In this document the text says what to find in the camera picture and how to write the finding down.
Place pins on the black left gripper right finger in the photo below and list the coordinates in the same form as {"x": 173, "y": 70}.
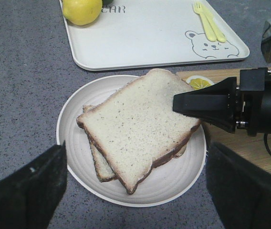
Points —
{"x": 240, "y": 191}

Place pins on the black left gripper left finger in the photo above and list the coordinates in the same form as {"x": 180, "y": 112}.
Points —
{"x": 29, "y": 196}

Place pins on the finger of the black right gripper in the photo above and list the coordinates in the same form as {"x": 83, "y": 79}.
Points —
{"x": 215, "y": 104}

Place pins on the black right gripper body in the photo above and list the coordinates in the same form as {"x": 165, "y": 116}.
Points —
{"x": 255, "y": 95}

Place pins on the white round plate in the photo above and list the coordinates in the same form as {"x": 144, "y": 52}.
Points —
{"x": 164, "y": 184}

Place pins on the bread slice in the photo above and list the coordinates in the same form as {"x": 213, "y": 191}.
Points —
{"x": 136, "y": 128}
{"x": 103, "y": 171}

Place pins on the white bear-print tray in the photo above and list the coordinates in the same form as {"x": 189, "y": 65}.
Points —
{"x": 149, "y": 33}

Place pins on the lemon slice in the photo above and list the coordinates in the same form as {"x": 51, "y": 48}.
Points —
{"x": 199, "y": 82}

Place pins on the wooden cutting board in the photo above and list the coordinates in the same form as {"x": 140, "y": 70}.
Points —
{"x": 250, "y": 148}

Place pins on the yellow plastic fork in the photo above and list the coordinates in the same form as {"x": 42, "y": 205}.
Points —
{"x": 206, "y": 26}

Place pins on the green lime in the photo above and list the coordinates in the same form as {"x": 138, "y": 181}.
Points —
{"x": 105, "y": 2}

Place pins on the yellow lemon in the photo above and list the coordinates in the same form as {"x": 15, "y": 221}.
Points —
{"x": 81, "y": 12}

